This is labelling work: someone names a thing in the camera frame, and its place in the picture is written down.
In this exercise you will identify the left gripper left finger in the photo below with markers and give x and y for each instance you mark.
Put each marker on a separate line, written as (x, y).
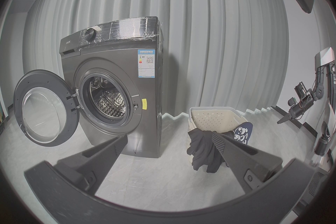
(91, 162)

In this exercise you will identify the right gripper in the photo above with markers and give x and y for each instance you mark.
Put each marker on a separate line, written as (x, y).
(301, 107)

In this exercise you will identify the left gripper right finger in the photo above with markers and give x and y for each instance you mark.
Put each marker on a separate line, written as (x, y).
(246, 162)

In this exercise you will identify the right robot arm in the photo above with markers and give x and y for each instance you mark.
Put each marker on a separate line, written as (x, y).
(324, 57)

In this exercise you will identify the cream laundry basket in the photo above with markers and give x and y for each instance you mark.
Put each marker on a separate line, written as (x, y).
(210, 120)

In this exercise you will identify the grey washing machine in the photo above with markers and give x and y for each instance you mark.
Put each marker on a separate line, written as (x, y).
(147, 112)

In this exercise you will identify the washing machine door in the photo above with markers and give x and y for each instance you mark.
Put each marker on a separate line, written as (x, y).
(25, 91)

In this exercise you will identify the dark blue printed garment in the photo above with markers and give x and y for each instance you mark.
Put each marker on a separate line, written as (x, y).
(242, 135)

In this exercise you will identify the black garment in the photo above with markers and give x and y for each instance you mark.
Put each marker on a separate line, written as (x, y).
(200, 149)

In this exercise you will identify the white curtain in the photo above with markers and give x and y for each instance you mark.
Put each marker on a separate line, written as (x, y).
(199, 34)

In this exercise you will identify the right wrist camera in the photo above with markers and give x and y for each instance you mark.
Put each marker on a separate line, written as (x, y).
(299, 89)

